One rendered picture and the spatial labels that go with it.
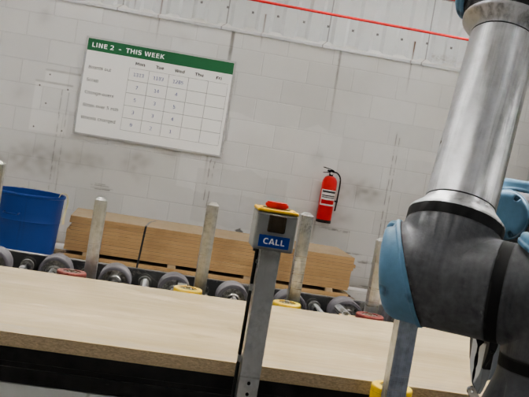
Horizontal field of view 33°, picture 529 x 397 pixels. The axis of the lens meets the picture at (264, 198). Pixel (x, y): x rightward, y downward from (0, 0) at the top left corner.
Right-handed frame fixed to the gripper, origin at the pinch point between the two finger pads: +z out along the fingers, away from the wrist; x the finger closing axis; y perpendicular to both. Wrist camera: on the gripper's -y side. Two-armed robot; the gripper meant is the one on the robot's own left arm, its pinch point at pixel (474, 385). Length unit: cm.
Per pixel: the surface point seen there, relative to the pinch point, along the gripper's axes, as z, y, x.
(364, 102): -93, 128, 725
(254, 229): -20.4, -40.6, 4.6
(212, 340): 8, -41, 43
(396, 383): 2.8, -11.7, 6.0
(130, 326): 8, -59, 46
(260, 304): -7.7, -37.4, 5.9
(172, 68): -96, -63, 724
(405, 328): -7.0, -11.8, 6.0
